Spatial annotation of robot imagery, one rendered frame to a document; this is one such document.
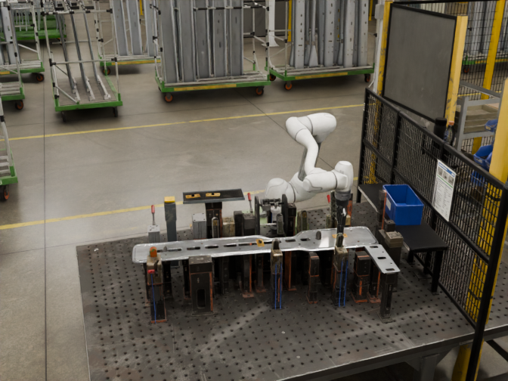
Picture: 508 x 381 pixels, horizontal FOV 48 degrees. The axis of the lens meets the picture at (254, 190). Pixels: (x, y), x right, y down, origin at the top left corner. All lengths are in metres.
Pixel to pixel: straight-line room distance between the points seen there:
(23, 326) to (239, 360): 2.11
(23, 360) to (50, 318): 0.45
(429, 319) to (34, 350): 2.61
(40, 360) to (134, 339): 1.26
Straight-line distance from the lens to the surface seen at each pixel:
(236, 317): 3.17
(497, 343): 4.04
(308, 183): 3.04
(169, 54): 10.15
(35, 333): 4.46
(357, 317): 3.20
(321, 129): 3.58
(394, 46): 6.00
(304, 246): 3.22
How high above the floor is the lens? 2.58
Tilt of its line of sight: 24 degrees down
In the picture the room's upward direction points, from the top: straight up
